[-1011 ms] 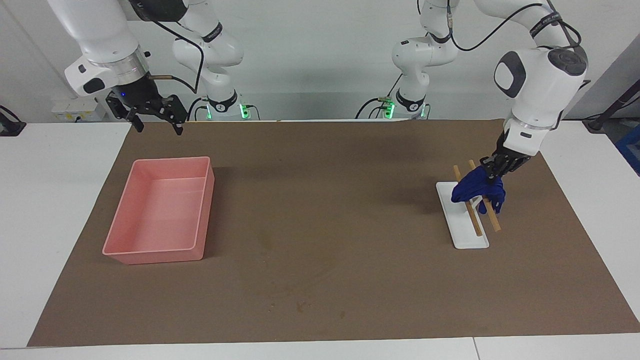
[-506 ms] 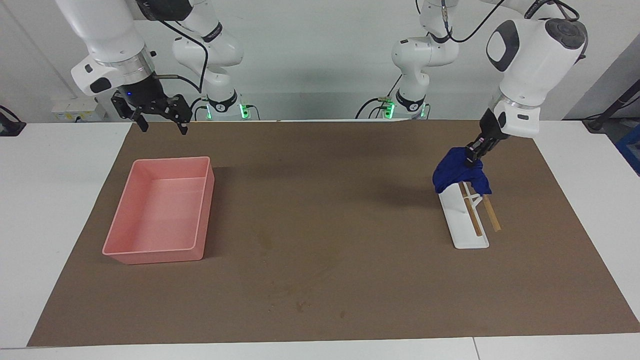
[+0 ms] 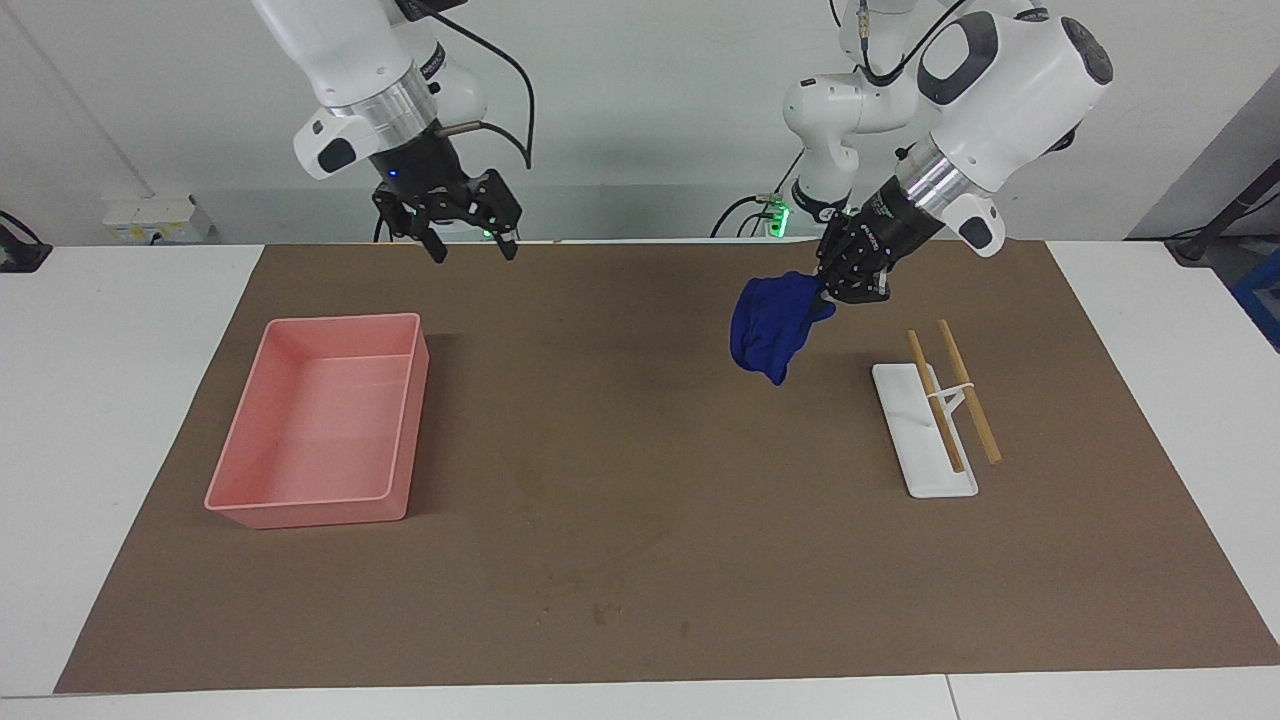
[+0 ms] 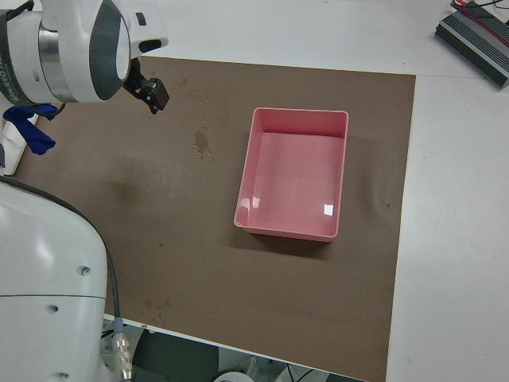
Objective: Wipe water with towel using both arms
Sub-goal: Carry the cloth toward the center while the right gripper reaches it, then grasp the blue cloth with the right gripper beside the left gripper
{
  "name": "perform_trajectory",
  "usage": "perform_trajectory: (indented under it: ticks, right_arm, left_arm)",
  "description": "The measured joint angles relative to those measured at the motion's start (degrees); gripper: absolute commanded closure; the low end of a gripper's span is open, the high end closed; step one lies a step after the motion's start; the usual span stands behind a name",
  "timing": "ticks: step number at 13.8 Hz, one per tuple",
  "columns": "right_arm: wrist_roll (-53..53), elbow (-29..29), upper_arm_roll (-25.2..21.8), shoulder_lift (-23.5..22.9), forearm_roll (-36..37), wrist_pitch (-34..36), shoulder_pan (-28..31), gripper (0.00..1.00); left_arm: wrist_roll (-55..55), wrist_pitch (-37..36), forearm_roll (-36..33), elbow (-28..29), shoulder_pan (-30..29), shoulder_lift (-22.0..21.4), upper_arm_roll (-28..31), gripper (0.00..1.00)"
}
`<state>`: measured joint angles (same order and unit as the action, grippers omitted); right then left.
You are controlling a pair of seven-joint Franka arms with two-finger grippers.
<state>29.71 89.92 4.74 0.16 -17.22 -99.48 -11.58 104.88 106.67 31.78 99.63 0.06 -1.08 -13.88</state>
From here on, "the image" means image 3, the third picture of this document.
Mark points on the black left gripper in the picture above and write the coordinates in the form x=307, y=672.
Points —
x=895, y=225

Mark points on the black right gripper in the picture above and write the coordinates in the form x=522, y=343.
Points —
x=425, y=180

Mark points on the blue towel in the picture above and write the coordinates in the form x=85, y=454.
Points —
x=775, y=325

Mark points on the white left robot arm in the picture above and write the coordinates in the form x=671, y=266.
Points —
x=1010, y=90

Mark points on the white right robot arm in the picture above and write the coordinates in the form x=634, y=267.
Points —
x=350, y=70

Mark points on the wooden rod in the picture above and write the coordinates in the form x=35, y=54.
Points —
x=945, y=425
x=975, y=405

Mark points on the white rack base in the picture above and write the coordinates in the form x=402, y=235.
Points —
x=925, y=465

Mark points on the pink plastic bin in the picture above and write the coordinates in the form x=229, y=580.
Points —
x=320, y=430

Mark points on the brown table mat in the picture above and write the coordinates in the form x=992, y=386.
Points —
x=640, y=520

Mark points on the black slanted pole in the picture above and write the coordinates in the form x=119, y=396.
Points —
x=1235, y=208

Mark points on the blue crate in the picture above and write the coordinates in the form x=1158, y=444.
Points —
x=1262, y=300

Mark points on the white wall socket box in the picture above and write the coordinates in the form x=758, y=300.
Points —
x=150, y=218

